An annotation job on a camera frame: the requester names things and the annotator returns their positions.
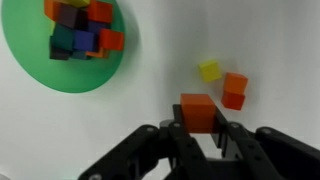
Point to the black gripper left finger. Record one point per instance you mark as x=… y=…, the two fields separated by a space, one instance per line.
x=180 y=140

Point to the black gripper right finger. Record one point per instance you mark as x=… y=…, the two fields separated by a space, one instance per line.
x=246 y=150

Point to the deep orange building block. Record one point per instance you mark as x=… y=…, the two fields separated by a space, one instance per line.
x=198 y=111

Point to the red-orange building block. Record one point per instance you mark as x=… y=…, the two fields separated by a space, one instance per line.
x=111 y=39
x=100 y=11
x=232 y=100

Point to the light orange building block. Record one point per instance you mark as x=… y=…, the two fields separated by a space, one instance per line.
x=235 y=82

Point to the small yellow building block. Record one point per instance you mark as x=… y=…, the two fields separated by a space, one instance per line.
x=210 y=71

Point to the blue building block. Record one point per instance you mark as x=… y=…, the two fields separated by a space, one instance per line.
x=83 y=40

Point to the dark purple building block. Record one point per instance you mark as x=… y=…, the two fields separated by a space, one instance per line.
x=59 y=54

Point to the teal building block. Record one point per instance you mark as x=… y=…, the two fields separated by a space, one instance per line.
x=63 y=37

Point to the green plastic bowl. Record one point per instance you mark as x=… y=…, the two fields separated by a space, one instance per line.
x=40 y=66

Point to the dark brown building block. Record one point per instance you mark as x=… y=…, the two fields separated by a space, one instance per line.
x=69 y=16

